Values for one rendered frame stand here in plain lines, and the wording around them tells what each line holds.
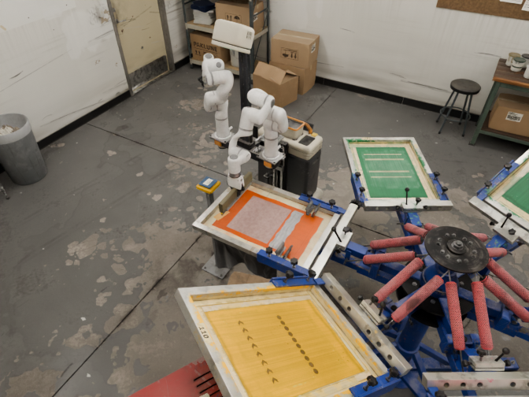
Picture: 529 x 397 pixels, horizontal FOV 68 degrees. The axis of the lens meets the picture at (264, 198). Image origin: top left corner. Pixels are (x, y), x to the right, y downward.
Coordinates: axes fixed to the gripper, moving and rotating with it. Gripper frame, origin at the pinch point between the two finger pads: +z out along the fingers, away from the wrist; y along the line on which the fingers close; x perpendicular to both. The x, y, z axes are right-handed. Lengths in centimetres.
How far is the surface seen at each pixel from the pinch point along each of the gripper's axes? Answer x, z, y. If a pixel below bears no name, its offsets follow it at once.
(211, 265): -7, 109, 38
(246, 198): -11.7, 14.8, 0.5
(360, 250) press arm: 2, 6, -85
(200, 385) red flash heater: 110, -1, -53
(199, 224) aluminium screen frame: 26.8, 10.9, 11.2
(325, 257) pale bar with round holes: 16, 6, -70
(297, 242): 7, 15, -48
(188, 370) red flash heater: 108, -1, -45
